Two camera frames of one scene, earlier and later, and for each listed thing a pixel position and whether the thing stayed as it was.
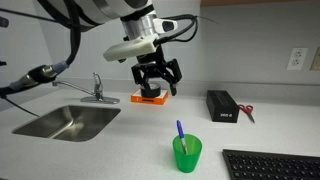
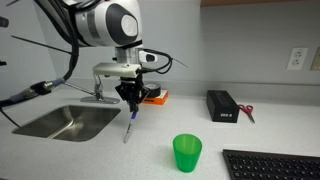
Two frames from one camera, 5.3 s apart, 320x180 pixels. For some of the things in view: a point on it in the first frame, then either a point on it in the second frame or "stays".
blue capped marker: x=181 y=134 → x=134 y=116
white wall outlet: x=297 y=59 stays
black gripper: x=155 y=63 → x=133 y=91
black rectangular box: x=223 y=108 stays
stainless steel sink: x=72 y=123 stays
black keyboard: x=270 y=165 stays
